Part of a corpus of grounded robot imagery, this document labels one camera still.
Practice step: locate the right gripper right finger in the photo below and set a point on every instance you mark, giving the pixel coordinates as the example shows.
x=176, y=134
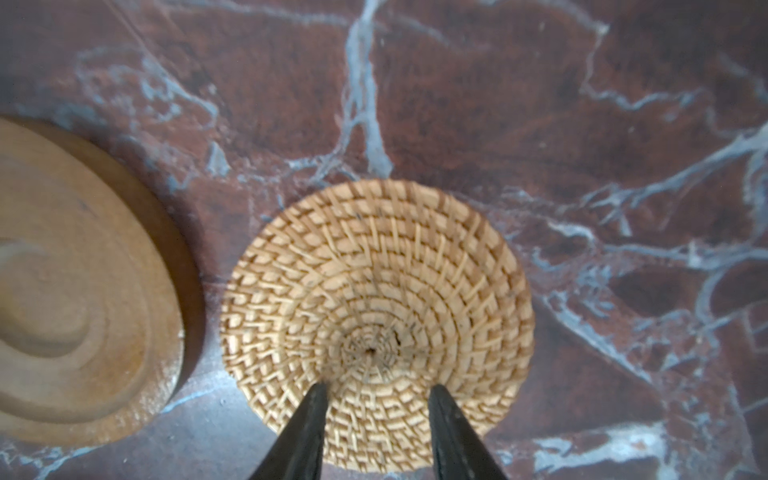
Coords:
x=458, y=452

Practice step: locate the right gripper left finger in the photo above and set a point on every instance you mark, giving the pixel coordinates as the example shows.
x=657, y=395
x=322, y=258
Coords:
x=297, y=453

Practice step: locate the rattan wicker coaster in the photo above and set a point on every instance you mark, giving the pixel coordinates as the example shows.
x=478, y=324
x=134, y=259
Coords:
x=380, y=289

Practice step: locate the brown wooden coaster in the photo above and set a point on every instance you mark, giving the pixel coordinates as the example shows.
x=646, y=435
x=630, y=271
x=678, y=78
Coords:
x=101, y=307

